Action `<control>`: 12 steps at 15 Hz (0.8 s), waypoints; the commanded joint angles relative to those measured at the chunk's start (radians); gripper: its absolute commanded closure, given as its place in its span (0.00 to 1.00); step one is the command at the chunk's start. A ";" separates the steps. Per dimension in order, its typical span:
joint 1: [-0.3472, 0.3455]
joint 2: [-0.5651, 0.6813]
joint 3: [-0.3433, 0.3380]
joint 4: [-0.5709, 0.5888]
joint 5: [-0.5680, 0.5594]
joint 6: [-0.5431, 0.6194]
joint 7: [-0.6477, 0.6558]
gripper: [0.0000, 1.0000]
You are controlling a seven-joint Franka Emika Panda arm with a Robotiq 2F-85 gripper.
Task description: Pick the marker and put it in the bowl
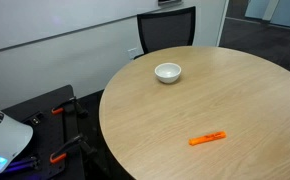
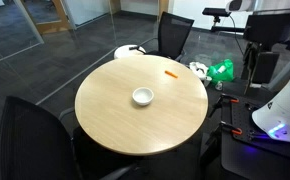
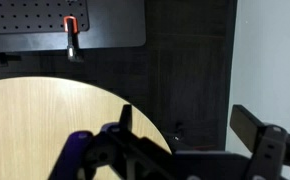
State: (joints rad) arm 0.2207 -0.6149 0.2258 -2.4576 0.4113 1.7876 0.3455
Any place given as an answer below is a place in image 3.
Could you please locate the orange black clamp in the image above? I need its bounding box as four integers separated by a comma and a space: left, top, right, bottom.
63, 16, 83, 62

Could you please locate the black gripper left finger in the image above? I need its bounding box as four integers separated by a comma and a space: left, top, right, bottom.
104, 105, 172, 180

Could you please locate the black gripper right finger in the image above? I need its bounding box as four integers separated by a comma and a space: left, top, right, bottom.
230, 105, 287, 180

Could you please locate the black perforated board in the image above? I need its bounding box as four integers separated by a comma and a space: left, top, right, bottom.
0, 0, 89, 34

